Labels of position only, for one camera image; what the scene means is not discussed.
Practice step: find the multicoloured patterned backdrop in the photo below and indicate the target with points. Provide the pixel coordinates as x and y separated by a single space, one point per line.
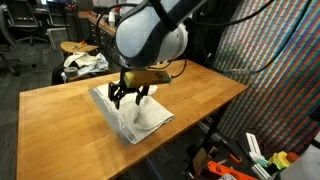
283 100

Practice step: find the black office chair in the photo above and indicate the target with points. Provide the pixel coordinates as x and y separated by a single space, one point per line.
23 13
3 26

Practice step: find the crumpled white fabric pile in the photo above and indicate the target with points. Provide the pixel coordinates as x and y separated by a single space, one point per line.
86 61

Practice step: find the grey duct tape roll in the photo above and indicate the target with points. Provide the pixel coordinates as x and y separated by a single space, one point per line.
75 73

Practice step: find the yellow-green plastic object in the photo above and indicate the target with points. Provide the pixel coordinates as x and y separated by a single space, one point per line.
280 160

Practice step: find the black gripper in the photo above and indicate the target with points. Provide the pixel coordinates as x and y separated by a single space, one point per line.
122 78

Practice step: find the white paper cup stack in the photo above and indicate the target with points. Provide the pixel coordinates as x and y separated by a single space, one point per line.
111 18

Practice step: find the round wooden side table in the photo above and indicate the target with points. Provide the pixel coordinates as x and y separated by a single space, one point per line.
66 47

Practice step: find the aluminium rail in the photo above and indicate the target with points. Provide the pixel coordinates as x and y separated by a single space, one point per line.
204 126

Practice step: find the flat cardboard piece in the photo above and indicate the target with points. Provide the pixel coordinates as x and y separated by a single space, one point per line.
200 160

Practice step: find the black table leg frame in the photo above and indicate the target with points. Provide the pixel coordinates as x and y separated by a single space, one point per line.
213 128

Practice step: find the white cloth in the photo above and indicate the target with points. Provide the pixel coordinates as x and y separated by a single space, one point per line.
153 116

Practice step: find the small red hand tool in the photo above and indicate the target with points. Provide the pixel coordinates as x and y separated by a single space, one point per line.
80 45

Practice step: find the white plastic bracket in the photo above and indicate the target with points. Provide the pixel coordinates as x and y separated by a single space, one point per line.
254 146

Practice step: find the red round object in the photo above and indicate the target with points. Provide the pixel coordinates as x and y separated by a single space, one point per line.
293 156

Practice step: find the grey cabinet wooden top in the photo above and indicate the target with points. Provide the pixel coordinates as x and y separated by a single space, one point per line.
106 43

